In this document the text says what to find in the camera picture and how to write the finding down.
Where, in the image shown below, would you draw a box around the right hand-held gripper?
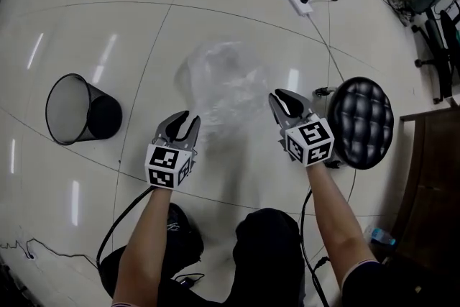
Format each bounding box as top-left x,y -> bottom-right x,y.
269,89 -> 335,168

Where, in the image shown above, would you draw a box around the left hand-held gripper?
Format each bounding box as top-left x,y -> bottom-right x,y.
144,110 -> 201,189

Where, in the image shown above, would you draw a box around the clear plastic bin bag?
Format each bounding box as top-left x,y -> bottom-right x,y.
174,41 -> 274,152

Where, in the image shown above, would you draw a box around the black mesh waste bin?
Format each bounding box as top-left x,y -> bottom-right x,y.
45,73 -> 123,146

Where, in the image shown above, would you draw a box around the person's left forearm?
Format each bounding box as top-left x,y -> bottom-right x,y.
111,186 -> 175,306

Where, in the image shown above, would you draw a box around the person's right forearm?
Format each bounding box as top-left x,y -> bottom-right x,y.
305,163 -> 378,283

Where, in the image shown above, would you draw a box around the black tufted round stool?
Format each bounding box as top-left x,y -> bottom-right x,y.
316,76 -> 395,170

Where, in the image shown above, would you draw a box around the person's black left shoe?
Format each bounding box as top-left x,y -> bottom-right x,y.
165,202 -> 205,265

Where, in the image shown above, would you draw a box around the long white power strip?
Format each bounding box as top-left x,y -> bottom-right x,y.
282,0 -> 314,17

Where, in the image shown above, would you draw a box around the person's dark trousers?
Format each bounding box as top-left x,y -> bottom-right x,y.
98,203 -> 310,307

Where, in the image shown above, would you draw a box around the clear plastic water bottle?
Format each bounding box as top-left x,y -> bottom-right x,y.
363,226 -> 397,247

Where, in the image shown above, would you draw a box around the black armrest swivel chair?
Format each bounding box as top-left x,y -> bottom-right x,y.
411,0 -> 460,105

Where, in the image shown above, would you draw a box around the dark wooden desk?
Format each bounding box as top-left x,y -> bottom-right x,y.
390,109 -> 460,270

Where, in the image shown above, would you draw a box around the person's dark shirt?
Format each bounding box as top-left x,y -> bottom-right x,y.
110,260 -> 396,307

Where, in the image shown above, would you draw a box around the black floor cable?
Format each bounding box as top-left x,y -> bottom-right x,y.
25,237 -> 100,270

